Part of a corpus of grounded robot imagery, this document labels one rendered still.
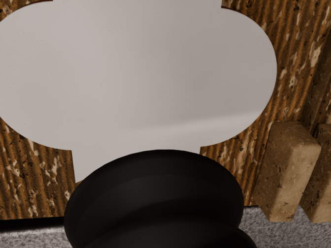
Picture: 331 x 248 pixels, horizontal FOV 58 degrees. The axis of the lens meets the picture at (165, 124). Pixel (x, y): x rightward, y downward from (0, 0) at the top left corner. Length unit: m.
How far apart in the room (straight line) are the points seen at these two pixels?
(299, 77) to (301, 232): 0.17
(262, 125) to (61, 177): 0.12
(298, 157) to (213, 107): 0.05
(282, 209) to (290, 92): 0.07
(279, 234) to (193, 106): 0.18
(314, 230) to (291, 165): 0.15
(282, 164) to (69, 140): 0.11
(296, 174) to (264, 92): 0.05
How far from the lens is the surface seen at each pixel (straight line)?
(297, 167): 0.17
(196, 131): 0.16
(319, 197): 0.20
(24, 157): 0.18
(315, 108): 0.20
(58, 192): 0.19
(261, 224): 0.28
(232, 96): 0.15
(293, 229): 0.30
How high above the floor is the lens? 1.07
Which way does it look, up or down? 58 degrees down
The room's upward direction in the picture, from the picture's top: 166 degrees clockwise
